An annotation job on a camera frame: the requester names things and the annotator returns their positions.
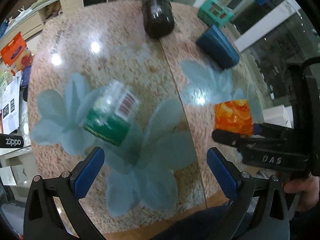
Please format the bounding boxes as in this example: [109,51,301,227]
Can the orange glass cup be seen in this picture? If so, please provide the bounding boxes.
[214,99,253,137]

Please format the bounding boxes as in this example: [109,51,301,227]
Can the dark blue cup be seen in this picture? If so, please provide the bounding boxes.
[196,25,240,69]

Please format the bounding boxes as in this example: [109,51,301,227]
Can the green clear glass cup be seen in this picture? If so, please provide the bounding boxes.
[84,80,140,146]

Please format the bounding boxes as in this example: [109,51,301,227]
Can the person's right hand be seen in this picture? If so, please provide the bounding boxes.
[284,176,319,212]

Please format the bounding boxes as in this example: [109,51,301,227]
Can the black zippo box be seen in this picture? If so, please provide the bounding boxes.
[0,134,24,148]

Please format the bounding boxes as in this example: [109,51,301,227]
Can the teal tin box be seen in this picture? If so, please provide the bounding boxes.
[197,0,235,28]

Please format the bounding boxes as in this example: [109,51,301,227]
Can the black cylindrical bottle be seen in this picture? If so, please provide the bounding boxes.
[142,0,175,38]

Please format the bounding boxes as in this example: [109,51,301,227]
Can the dark blue small box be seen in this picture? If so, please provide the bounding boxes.
[20,65,31,88]

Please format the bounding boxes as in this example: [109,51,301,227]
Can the orange paper bag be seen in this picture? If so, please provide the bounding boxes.
[1,32,31,76]

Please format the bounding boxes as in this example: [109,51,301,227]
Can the beige low cabinet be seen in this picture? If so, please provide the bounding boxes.
[1,0,84,48]

